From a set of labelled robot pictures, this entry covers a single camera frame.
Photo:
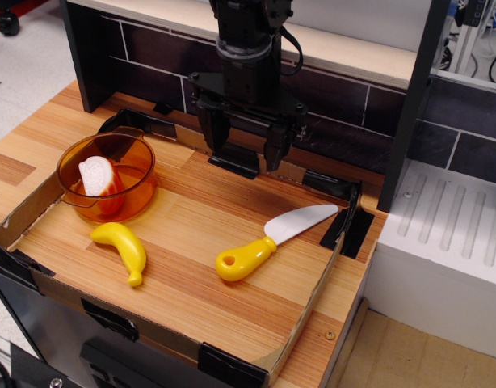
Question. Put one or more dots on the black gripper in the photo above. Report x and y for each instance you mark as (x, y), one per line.
(251, 92)

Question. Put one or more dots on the salmon sushi toy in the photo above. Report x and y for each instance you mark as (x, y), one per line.
(100, 179)

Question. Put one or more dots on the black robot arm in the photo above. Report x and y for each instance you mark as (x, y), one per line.
(250, 31)

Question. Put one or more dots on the orange transparent pot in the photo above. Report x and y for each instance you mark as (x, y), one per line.
(134, 160)

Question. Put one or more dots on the cardboard fence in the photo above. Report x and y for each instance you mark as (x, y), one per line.
(281, 326)

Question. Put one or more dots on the wooden shelf board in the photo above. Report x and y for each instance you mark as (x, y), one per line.
(324, 51)

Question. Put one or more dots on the yellow toy banana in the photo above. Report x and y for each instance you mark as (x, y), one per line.
(128, 245)

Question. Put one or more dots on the white toy sink drainboard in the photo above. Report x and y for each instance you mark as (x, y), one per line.
(434, 266)

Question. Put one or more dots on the black office chair wheel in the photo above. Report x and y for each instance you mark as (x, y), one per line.
(9, 23)

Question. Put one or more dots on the yellow handled toy knife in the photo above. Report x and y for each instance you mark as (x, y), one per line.
(238, 263)

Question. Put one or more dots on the black shelf post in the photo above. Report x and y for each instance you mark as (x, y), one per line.
(414, 105)

